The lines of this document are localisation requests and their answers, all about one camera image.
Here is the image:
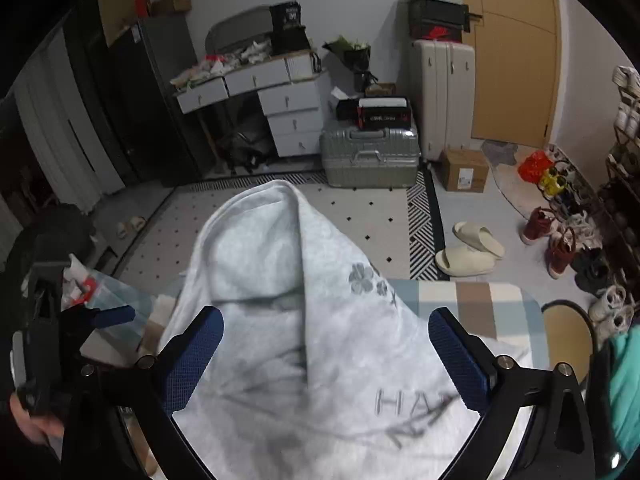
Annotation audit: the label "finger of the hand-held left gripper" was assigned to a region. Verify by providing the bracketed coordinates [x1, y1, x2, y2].
[62, 304, 137, 341]

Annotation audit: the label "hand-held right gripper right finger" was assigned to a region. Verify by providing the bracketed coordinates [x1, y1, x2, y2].
[429, 307, 588, 480]

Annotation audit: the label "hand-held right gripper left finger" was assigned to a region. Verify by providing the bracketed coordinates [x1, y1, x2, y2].
[60, 306, 224, 480]

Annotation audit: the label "light grey hoodie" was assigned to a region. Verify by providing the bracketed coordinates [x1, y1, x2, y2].
[157, 179, 538, 480]

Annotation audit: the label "person's left hand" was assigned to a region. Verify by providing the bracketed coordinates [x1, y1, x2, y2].
[10, 392, 66, 445]

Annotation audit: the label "clear plastic bag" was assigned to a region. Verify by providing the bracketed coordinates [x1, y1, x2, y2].
[62, 255, 156, 361]

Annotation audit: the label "checkered blanket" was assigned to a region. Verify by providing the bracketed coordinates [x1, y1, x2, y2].
[135, 277, 543, 366]

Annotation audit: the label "pair of small slippers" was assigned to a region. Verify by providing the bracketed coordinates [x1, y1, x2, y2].
[117, 216, 147, 239]

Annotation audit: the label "beige slide sandal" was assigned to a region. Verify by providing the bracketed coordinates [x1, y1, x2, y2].
[452, 221, 506, 260]
[435, 245, 496, 277]

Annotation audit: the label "tan seat chair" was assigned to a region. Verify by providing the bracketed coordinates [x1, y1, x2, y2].
[542, 300, 601, 386]

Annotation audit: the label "red boot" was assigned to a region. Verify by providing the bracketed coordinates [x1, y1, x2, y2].
[547, 227, 578, 279]
[520, 206, 556, 246]

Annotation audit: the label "white sneakers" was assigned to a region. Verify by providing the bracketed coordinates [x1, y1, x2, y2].
[587, 285, 636, 336]

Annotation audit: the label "teal garment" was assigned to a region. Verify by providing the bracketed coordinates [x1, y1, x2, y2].
[605, 325, 640, 471]

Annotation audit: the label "dotted patterned rug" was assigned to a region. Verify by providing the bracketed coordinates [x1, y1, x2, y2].
[117, 170, 446, 286]

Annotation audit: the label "brown cardboard box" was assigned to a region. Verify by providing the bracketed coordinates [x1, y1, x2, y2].
[440, 149, 490, 193]

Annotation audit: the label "white curtain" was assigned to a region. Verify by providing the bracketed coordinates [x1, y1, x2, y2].
[12, 30, 126, 213]

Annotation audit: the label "yellow shoes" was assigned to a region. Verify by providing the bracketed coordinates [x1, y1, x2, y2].
[537, 165, 571, 196]

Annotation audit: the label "dark wardrobe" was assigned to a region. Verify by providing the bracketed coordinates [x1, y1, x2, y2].
[62, 22, 143, 188]

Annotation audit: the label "red plastic bag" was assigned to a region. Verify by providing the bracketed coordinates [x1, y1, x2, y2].
[517, 150, 555, 181]

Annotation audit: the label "dark duffel bag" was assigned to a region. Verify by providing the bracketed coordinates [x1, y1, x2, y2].
[227, 130, 276, 171]

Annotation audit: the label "dark grey refrigerator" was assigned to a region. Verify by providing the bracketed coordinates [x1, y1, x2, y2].
[107, 15, 211, 186]

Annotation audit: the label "silver suitcase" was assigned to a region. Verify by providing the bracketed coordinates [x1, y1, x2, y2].
[320, 127, 420, 188]

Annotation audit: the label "wooden shoe rack with shoes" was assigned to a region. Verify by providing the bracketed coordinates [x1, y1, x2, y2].
[605, 65, 640, 281]

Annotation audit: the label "black and red shoe box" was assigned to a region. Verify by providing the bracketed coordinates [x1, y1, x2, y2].
[336, 96, 413, 131]

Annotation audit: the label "white suitcase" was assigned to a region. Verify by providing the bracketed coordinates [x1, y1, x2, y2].
[412, 40, 476, 161]

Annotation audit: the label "white drawer desk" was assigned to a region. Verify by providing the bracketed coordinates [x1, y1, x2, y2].
[172, 50, 331, 158]

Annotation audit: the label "clutter pile on desk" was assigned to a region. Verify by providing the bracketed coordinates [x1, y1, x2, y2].
[170, 35, 273, 91]

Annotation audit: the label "wooden door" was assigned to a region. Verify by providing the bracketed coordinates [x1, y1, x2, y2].
[452, 0, 558, 141]

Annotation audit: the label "flat cardboard sheet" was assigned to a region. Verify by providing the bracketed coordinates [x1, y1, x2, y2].
[96, 0, 138, 46]

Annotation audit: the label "open small cardboard box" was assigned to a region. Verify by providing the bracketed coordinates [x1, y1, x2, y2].
[152, 0, 195, 16]

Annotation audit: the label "dark wrapped flower bouquet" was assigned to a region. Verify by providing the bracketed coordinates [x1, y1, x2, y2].
[322, 35, 373, 93]

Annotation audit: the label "black paper bag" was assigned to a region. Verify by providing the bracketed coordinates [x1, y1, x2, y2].
[269, 2, 313, 53]

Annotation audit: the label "black shoe box stack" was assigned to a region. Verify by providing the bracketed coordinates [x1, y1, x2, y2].
[406, 0, 471, 43]

